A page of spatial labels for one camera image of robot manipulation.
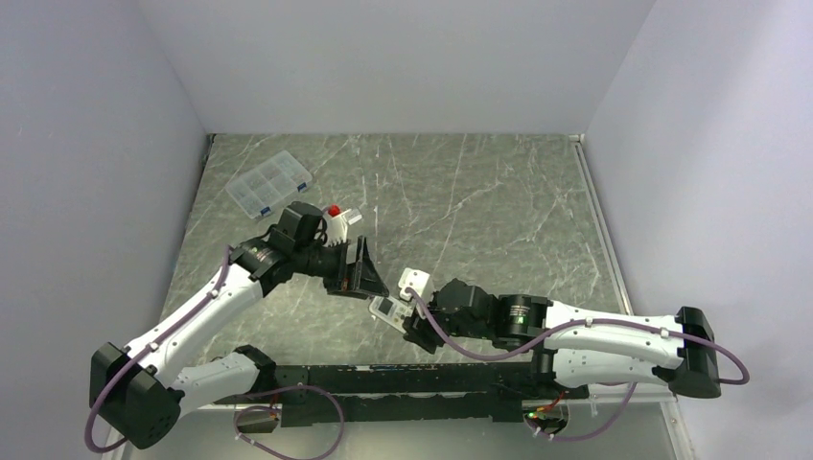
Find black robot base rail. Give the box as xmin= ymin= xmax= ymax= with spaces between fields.
xmin=218 ymin=362 xmax=589 ymax=427

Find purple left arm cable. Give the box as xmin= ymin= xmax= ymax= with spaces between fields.
xmin=83 ymin=245 xmax=233 ymax=454

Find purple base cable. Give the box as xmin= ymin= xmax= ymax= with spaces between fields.
xmin=233 ymin=385 xmax=346 ymax=460
xmin=523 ymin=380 xmax=639 ymax=444

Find aluminium frame rail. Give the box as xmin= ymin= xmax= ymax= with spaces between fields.
xmin=569 ymin=134 xmax=694 ymax=459

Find white remote control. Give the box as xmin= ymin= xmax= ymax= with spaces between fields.
xmin=368 ymin=296 xmax=414 ymax=334

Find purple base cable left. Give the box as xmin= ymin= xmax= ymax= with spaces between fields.
xmin=233 ymin=385 xmax=346 ymax=460

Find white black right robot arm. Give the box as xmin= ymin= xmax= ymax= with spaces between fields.
xmin=369 ymin=267 xmax=722 ymax=399

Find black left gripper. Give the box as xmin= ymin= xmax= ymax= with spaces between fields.
xmin=293 ymin=236 xmax=388 ymax=299

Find clear plastic organizer box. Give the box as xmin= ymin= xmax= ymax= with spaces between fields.
xmin=225 ymin=150 xmax=313 ymax=219

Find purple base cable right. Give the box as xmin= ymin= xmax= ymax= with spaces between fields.
xmin=523 ymin=380 xmax=639 ymax=444

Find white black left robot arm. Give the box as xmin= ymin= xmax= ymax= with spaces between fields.
xmin=83 ymin=201 xmax=388 ymax=453

